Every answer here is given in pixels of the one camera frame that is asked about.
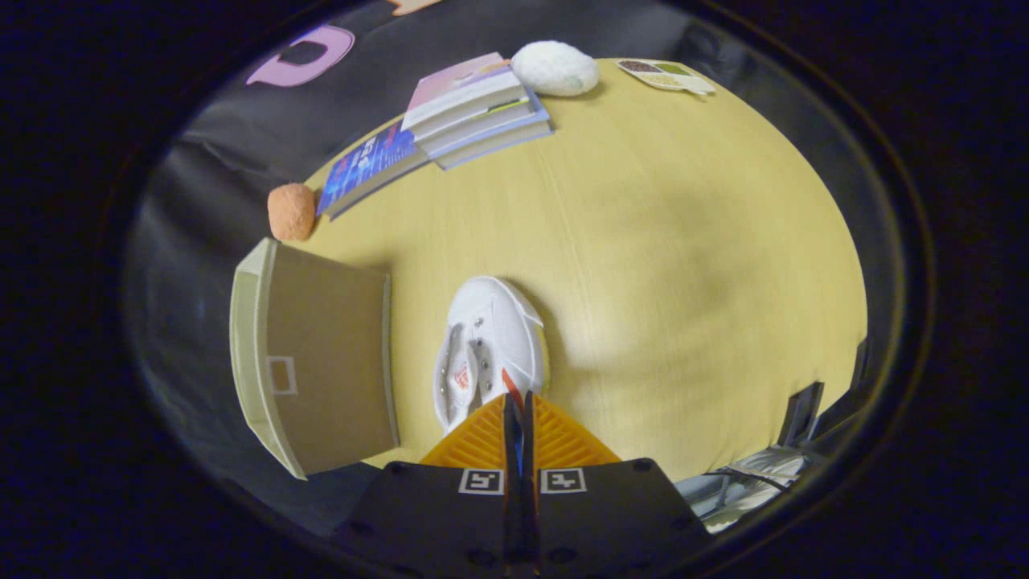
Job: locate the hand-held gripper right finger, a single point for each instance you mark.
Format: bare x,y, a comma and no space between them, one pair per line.
611,515

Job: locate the dark chair frame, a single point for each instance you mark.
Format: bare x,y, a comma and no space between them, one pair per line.
800,414

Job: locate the white fluffy ball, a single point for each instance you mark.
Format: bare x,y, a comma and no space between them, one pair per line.
553,68

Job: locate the pale blue cover book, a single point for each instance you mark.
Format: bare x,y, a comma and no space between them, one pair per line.
498,145

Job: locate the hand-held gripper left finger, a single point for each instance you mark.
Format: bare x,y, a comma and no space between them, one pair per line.
434,515

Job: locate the pink cover book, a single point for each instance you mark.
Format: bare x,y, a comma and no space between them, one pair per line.
458,92

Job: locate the beige fabric storage box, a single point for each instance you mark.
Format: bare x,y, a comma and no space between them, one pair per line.
330,362

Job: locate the orange sponge ball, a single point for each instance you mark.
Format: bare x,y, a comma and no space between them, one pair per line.
291,211

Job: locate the white book with green tab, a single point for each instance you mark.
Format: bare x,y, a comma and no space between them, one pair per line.
482,121

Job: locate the small compartment palette tray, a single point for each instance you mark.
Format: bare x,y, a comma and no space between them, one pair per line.
663,75

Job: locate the white striped canvas shoe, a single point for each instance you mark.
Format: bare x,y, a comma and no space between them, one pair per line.
502,330

